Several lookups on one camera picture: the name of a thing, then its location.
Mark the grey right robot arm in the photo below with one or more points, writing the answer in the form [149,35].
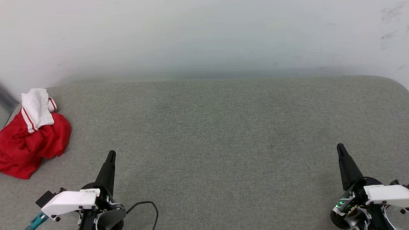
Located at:
[351,222]

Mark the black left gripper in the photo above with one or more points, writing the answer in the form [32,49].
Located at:
[104,198]

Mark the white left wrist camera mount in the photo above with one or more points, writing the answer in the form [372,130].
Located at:
[68,201]

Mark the red white Bulls jersey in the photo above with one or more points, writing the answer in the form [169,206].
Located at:
[28,147]

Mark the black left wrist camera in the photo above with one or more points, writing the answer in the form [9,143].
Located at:
[44,199]

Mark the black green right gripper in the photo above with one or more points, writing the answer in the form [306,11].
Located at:
[354,195]

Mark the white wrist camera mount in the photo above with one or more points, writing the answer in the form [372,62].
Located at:
[68,201]
[388,193]

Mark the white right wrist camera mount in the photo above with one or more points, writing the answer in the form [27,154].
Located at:
[388,193]

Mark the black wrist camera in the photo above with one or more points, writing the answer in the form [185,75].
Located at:
[396,182]
[44,199]

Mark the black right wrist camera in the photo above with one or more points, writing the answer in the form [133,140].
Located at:
[396,182]

